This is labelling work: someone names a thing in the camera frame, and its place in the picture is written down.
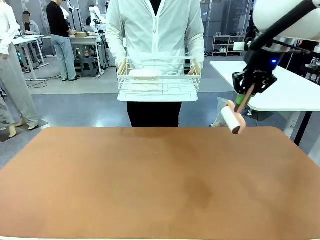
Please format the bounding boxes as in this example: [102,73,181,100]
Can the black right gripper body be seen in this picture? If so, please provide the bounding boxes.
[231,69,278,97]

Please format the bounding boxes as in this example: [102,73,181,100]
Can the pink lint roller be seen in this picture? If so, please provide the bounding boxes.
[220,84,256,136]

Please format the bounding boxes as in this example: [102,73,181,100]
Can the white wire dish rack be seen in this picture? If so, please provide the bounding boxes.
[116,56,202,96]

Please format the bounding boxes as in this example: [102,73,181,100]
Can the person's right forearm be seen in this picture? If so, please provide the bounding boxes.
[106,29,127,68]

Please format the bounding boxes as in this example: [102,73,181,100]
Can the person's left forearm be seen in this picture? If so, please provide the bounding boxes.
[186,29,206,71]

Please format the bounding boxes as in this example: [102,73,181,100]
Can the person's left hand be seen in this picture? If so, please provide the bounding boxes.
[187,65,201,76]

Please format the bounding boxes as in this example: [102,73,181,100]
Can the clear plastic bag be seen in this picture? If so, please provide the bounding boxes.
[211,96,233,128]

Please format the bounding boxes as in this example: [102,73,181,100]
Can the white rounded side table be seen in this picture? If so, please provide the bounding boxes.
[209,60,320,147]

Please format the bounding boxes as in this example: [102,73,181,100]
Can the wooden shoe rack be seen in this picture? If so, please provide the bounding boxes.
[212,34,246,57]

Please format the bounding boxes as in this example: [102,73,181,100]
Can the person in white jacket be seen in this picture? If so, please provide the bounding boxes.
[104,0,206,128]

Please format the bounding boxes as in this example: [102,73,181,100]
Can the grey step stool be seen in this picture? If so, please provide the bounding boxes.
[79,56,98,78]

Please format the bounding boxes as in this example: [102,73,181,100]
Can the white desk with cardboard box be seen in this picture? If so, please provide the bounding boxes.
[42,34,106,78]

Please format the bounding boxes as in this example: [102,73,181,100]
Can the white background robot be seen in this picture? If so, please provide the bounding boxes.
[88,4,108,35]

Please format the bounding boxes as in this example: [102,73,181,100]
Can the person in black top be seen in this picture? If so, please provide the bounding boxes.
[46,0,80,83]

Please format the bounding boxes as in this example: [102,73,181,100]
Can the dark floor mat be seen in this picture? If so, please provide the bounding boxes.
[0,119,50,143]

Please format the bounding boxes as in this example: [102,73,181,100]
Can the seated person in grey jacket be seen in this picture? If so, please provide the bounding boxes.
[20,11,43,63]

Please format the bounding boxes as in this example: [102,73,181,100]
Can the white desk with thin legs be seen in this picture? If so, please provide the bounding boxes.
[12,34,50,82]

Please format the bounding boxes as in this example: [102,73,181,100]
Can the person in white top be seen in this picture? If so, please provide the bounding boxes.
[0,0,40,131]

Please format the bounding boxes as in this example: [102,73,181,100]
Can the person in grey trousers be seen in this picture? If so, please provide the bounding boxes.
[0,96,18,139]

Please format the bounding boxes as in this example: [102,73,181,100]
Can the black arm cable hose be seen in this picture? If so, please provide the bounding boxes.
[249,0,318,52]

